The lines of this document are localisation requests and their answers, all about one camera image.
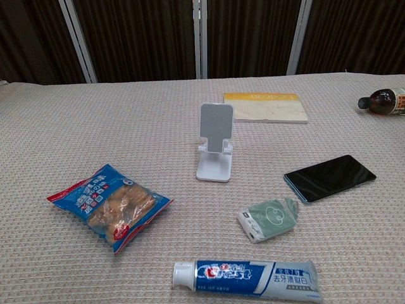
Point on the black smartphone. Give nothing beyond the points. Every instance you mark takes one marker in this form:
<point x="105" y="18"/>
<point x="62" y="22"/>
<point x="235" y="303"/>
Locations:
<point x="329" y="177"/>

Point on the white folding phone stand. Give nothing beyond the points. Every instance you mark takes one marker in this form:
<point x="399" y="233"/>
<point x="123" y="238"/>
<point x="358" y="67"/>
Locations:
<point x="216" y="120"/>

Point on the orange and white box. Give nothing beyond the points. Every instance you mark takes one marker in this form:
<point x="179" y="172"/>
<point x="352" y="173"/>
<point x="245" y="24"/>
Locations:
<point x="269" y="109"/>

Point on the green tissue pack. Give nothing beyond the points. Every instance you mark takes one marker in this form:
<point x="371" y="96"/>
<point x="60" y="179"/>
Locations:
<point x="269" y="218"/>

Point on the blue snack bag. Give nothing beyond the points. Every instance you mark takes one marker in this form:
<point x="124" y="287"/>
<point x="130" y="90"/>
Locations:
<point x="110" y="206"/>

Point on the beige woven tablecloth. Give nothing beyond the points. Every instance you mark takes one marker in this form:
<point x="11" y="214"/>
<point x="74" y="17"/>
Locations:
<point x="95" y="126"/>

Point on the dark pleated screen panel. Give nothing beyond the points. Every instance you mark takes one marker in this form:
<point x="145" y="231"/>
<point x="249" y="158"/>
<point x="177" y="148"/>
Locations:
<point x="136" y="38"/>
<point x="250" y="35"/>
<point x="357" y="35"/>
<point x="31" y="38"/>

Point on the blue white toothpaste tube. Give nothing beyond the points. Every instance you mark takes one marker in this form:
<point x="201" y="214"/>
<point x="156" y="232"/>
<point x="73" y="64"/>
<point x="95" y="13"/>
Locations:
<point x="237" y="275"/>

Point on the brown tea bottle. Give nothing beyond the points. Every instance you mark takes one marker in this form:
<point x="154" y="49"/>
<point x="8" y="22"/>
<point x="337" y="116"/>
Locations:
<point x="379" y="99"/>

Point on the white screen frame post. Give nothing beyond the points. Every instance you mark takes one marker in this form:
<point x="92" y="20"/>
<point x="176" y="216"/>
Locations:
<point x="299" y="38"/>
<point x="199" y="38"/>
<point x="79" y="41"/>

